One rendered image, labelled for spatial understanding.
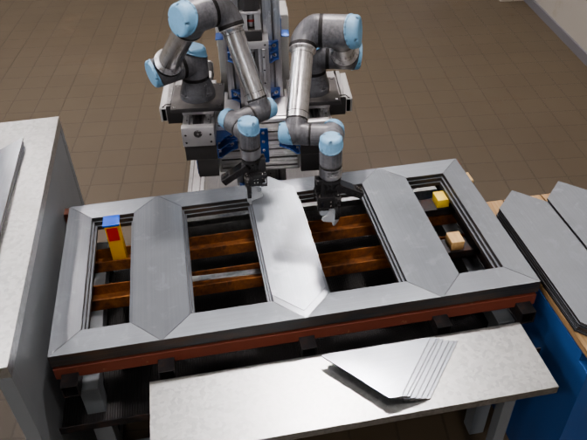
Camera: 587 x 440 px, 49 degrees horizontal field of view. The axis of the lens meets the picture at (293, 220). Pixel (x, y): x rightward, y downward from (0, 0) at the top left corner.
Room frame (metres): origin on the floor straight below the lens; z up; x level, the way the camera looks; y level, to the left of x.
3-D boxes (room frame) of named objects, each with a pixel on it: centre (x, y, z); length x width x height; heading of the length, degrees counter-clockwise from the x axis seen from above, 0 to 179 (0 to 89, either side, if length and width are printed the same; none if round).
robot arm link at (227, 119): (2.04, 0.19, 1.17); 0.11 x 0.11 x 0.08; 38
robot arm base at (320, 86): (2.51, -0.10, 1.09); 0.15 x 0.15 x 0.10
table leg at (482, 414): (1.50, -0.72, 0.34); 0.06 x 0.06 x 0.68; 9
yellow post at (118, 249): (1.83, 0.67, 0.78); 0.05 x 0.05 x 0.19; 9
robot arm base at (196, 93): (2.49, 0.40, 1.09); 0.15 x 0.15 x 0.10
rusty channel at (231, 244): (1.93, 0.06, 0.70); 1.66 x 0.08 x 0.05; 99
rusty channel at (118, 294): (1.74, 0.03, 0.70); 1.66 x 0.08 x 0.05; 99
